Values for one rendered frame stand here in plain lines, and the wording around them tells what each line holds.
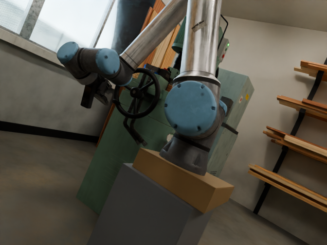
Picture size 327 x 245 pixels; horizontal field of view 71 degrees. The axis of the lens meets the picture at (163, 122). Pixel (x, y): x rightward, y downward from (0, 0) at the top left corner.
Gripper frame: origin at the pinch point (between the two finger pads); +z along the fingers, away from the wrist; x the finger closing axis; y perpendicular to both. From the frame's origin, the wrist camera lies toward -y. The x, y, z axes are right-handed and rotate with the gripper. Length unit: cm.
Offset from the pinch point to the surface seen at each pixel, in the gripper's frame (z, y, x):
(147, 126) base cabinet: 32.9, 8.0, -9.3
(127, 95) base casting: 28.2, 19.8, 13.3
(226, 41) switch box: 45, 98, -20
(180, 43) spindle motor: 20, 65, -3
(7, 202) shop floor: 17, -67, 28
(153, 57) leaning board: 151, 136, 104
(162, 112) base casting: 28.8, 18.9, -14.6
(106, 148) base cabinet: 41.2, -15.4, 12.0
